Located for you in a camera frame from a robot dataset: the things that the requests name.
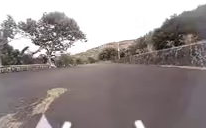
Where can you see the grey asphalt road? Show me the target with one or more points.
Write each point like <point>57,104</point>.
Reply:
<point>117,96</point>

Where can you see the large spreading tree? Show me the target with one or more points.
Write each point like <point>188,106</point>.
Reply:
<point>54,30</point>

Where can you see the distant hill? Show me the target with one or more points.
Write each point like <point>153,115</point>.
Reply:
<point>104,48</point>

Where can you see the robot's own part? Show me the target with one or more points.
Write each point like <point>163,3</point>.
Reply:
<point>139,124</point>
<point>66,125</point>

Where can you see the trees on slope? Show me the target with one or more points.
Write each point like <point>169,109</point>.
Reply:
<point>184,26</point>

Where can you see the grey stone wall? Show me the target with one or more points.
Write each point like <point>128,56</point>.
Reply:
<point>177,55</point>

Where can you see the pale kerb strip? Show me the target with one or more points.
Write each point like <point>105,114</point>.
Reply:
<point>191,67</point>

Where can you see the row of trees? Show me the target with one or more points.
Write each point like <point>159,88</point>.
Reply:
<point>7,53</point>

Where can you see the pole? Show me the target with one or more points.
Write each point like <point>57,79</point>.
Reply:
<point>118,50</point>

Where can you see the dark green bush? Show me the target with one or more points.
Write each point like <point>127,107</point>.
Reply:
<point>107,53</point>

